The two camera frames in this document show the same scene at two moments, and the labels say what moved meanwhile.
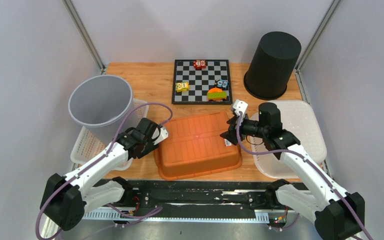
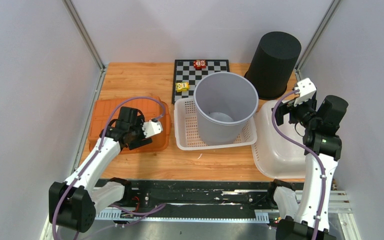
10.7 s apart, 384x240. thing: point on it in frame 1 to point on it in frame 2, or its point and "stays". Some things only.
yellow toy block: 182,86 stays
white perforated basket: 86,148 to 186,129
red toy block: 199,64 stays
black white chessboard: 201,81 stays
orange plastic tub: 194,147 to 149,109
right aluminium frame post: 322,24 stays
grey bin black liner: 99,103 to 224,102
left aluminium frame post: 69,7 stays
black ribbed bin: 272,65 stays
